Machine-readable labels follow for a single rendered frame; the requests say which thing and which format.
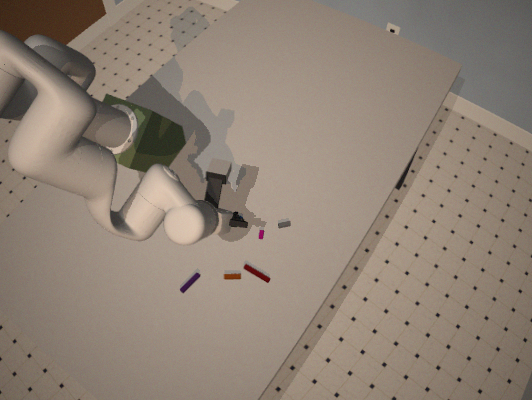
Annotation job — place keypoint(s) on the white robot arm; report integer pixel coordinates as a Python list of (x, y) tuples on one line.
[(45, 145)]

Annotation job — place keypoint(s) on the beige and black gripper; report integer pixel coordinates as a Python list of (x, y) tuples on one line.
[(227, 218)]

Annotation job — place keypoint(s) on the dark red rod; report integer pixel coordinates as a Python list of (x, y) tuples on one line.
[(256, 273)]

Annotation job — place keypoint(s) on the purple rod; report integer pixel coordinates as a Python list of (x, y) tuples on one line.
[(190, 282)]

